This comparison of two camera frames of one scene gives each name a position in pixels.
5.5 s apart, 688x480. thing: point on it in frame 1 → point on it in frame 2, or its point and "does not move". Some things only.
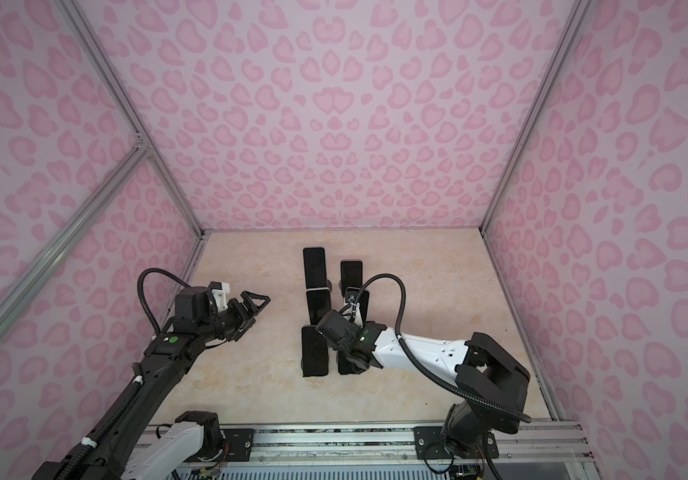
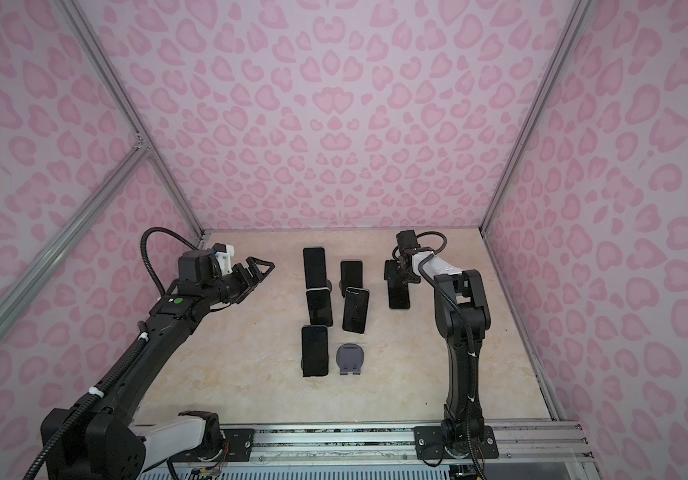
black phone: (319, 305) does not move
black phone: (314, 352) does not move
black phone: (315, 268) does not move
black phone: (345, 367) → (398, 289)
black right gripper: (332, 345) → (413, 280)
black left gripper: (243, 318) → (249, 283)
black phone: (351, 294) does not move
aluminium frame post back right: (578, 11) does not move
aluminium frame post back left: (117, 88) does not move
